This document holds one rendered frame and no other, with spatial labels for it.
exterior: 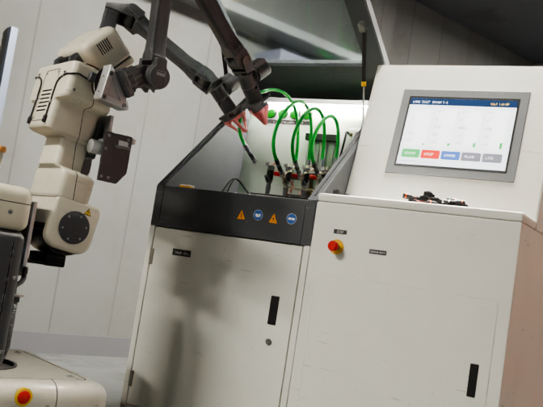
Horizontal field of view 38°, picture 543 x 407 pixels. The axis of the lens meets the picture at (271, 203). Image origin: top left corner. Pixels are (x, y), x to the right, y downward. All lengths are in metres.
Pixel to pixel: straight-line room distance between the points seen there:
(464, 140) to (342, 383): 0.96
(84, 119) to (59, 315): 2.47
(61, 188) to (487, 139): 1.46
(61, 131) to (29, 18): 2.33
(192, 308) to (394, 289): 0.79
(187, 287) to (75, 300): 2.03
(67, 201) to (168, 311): 0.71
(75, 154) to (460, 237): 1.25
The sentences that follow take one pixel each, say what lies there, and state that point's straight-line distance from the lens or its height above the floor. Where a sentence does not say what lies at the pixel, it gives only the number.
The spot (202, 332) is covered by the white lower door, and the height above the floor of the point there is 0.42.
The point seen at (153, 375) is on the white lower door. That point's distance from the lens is 3.06.
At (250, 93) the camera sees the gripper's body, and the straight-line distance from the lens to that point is 2.79.
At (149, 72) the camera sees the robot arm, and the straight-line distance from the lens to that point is 2.50.
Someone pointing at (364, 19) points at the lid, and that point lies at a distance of 3.07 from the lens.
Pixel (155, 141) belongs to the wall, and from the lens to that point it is 5.14.
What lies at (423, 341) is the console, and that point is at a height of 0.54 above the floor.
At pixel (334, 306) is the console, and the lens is 2.68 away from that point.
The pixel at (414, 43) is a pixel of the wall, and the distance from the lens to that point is 6.93.
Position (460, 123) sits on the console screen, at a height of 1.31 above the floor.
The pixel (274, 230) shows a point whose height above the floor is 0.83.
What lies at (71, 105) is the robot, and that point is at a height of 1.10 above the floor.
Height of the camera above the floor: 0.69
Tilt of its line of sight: 5 degrees up
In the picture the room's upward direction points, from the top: 9 degrees clockwise
